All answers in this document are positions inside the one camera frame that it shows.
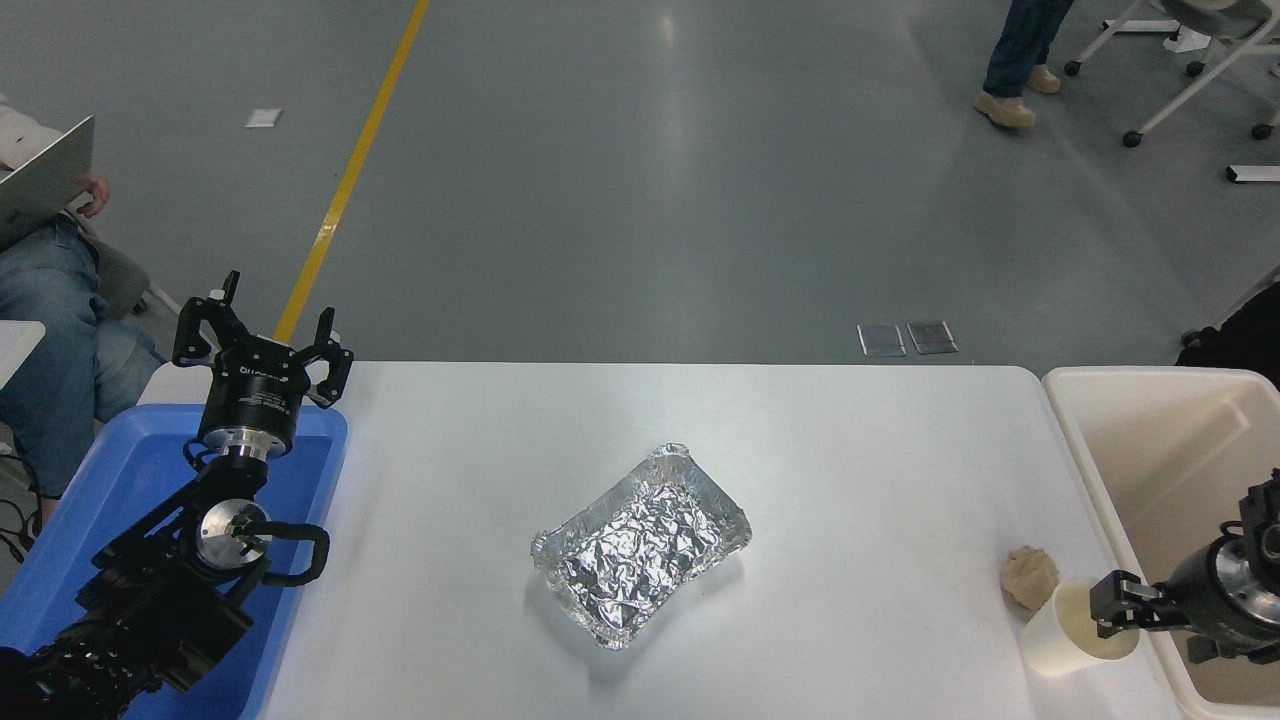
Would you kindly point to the white floor bar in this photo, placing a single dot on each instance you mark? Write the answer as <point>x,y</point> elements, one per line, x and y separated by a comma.
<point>1255,173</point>

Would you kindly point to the large pale plastic bin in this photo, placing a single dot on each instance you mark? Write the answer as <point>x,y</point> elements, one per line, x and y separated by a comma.
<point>1150,450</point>

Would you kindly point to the white desk corner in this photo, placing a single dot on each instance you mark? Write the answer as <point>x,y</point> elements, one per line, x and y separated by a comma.
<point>18,348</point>

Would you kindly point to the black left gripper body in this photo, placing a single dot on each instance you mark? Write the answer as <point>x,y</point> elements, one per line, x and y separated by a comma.
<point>255,395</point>

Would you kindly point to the metal floor plate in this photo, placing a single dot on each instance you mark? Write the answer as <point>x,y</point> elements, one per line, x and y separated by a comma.
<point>932,336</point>
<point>881,339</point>

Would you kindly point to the grey office chair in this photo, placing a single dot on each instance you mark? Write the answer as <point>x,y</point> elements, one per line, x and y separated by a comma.
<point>120,280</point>

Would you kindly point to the crumpled foil tray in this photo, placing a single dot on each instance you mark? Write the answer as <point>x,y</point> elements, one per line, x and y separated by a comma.
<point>640,545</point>

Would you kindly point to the blue plastic tray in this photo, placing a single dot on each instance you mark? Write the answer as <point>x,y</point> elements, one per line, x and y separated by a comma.
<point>130,470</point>

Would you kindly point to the white paper cup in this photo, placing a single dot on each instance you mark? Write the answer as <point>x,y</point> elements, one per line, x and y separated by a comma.
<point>1055,635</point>

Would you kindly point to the small white floor plate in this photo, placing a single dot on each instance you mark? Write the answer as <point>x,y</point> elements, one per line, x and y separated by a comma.
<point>263,117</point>

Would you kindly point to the person's hand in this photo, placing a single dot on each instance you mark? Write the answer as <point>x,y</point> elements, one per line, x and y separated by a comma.
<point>96,195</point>

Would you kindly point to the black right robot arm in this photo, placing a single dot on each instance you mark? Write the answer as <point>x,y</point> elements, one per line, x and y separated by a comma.
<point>1265,540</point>

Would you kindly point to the white wheeled chair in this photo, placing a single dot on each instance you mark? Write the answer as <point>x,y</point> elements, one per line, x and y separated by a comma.
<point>1215,70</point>

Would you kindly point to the grey chair leg with caster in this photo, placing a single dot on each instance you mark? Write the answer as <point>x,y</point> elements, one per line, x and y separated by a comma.
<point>1235,303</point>

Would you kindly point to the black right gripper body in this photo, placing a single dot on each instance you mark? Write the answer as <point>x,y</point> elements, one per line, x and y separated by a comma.
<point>1195,595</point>

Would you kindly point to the silver laptop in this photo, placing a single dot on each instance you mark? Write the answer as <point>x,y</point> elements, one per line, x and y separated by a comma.
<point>40,185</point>

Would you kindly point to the crumpled tan paper ball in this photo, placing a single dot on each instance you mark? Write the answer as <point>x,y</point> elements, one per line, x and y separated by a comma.
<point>1030,578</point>

